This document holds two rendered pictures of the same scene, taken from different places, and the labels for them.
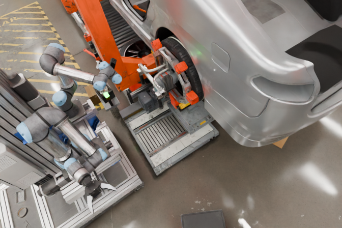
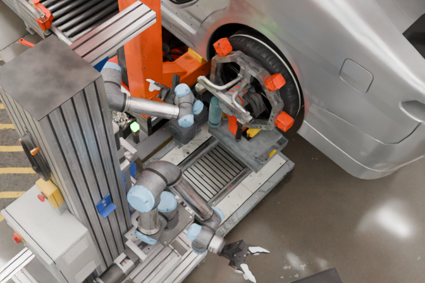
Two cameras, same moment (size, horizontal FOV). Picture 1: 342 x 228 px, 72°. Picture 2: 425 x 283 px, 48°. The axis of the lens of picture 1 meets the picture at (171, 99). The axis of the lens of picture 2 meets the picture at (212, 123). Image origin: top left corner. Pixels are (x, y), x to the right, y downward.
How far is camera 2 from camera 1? 1.25 m
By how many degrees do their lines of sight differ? 17
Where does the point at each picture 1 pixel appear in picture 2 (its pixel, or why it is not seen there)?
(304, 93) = not seen: outside the picture
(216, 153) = (296, 196)
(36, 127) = (158, 190)
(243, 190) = (342, 239)
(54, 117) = (172, 173)
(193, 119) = (259, 150)
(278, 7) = not seen: outside the picture
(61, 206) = not seen: outside the picture
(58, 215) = not seen: outside the picture
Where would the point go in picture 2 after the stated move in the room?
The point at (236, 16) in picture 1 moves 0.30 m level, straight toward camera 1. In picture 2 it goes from (384, 31) to (398, 84)
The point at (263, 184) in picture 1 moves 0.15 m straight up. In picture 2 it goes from (367, 227) to (374, 220)
